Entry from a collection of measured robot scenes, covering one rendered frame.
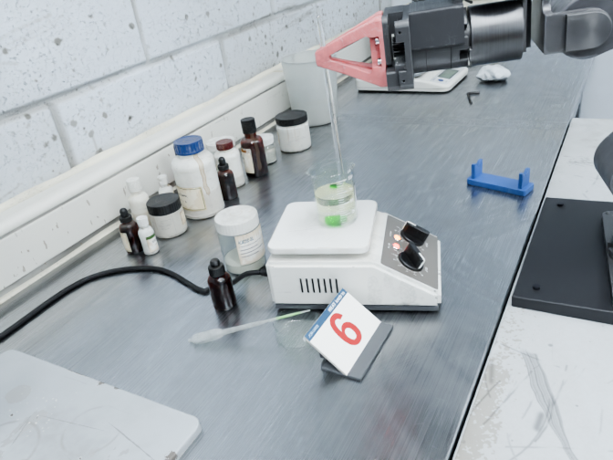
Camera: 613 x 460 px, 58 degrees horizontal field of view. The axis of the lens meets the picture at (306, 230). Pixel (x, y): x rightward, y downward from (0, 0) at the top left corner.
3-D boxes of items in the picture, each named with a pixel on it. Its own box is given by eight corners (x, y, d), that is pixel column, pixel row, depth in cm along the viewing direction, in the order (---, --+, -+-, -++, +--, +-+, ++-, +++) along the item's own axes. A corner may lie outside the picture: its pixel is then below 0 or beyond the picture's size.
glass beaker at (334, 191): (344, 207, 71) (337, 149, 67) (368, 223, 67) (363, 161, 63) (304, 223, 69) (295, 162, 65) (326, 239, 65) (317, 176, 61)
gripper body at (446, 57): (388, 23, 51) (472, 10, 49) (391, 6, 59) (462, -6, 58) (394, 92, 54) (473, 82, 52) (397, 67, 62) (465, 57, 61)
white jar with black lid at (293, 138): (317, 142, 118) (313, 110, 114) (298, 154, 113) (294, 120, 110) (292, 140, 122) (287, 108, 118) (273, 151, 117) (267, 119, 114)
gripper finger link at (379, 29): (306, 29, 55) (402, 15, 53) (316, 17, 61) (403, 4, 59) (317, 97, 58) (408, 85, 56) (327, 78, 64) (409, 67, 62)
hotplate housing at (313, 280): (440, 254, 74) (439, 201, 70) (441, 315, 63) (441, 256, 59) (280, 255, 79) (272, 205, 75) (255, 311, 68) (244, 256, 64)
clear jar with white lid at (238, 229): (216, 268, 78) (204, 219, 74) (247, 249, 82) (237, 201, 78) (244, 281, 74) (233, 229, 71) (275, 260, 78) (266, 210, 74)
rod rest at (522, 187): (534, 188, 87) (535, 167, 85) (524, 197, 85) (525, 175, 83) (476, 176, 93) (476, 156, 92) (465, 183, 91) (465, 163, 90)
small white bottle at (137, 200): (154, 229, 92) (140, 181, 88) (134, 232, 92) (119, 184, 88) (158, 220, 95) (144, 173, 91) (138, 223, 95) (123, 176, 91)
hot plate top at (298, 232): (378, 204, 72) (378, 199, 71) (368, 254, 61) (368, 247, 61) (288, 207, 74) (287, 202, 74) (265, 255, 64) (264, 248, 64)
